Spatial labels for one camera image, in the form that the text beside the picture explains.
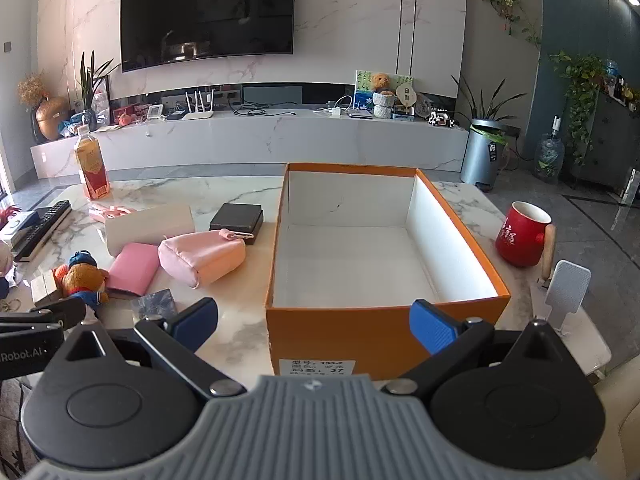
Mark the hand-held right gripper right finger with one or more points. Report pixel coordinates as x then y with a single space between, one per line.
432 327

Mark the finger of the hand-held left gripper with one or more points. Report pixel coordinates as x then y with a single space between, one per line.
62 312

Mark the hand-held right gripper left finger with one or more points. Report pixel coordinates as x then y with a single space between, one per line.
196 321

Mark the pink fabric pouch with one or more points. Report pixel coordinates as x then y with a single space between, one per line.
200 257

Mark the pink wallet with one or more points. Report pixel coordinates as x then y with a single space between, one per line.
131 267

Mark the orange cardboard box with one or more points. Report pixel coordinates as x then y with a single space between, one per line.
350 330

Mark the white glasses case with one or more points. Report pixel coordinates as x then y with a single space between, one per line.
150 227

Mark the dark grey box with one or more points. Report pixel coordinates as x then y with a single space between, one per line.
236 217

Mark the wooden block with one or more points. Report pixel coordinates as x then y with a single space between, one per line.
46 287

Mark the small clear plastic packet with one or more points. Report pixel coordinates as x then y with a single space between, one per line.
152 302

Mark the knitted pink white doll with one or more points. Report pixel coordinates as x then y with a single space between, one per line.
4 260

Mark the white and blue box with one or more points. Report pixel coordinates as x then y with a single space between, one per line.
20 224

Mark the red feather toy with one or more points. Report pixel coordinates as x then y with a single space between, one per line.
9 211

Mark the red mug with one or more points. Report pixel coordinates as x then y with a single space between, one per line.
517 240

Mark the orange drink bottle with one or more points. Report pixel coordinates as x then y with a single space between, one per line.
92 170

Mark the grey trash can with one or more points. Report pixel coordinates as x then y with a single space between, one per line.
480 155

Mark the marble television cabinet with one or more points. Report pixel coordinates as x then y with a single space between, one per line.
250 140

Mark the blue snack bag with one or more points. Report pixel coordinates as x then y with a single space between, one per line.
75 122

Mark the copper round vase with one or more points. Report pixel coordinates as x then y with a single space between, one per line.
50 117

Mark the small pink toy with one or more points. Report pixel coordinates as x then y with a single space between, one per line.
126 119

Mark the white router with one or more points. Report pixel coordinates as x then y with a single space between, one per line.
200 115

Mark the clear water jug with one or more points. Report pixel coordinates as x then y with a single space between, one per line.
549 155

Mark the black and white cow figure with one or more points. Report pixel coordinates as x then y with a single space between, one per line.
441 119

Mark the beige chair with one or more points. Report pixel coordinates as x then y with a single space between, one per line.
622 420

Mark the small white digital clock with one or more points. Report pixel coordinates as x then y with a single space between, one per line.
155 112

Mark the decorative plate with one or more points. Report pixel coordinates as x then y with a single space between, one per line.
424 106

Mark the dried flowers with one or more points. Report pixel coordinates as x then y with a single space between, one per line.
32 89

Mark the white woven pot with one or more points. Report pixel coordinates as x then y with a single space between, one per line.
383 106

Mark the green plant in vase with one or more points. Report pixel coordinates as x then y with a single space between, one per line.
90 85

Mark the long leaf floor plant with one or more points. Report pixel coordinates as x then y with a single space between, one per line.
482 102

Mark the wooden hand fan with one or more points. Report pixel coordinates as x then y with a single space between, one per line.
406 94

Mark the white charger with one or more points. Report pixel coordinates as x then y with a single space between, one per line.
336 111

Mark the colourful painting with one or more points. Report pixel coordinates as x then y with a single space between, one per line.
402 82

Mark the brown teddy bear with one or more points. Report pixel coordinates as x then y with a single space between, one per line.
381 82

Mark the dark blue cabinet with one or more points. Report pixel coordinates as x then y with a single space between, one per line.
612 140

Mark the ivy plant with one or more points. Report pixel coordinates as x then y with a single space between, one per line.
582 90

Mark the hanging vine plant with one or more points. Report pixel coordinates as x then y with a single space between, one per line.
507 5

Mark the wall television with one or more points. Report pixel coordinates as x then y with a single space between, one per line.
205 10

